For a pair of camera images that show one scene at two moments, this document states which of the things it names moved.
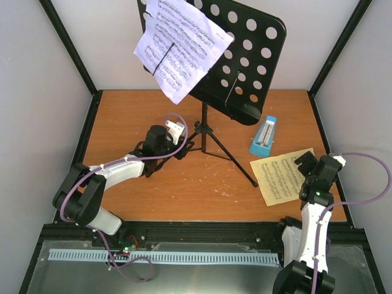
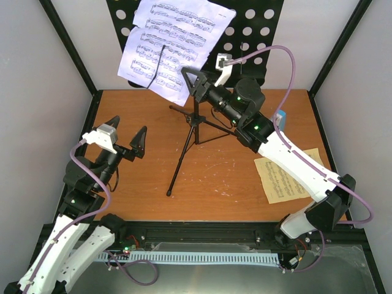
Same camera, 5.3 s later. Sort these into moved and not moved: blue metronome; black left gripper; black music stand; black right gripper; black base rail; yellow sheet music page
Moved: black right gripper; black left gripper; black music stand; blue metronome
Not moved: yellow sheet music page; black base rail
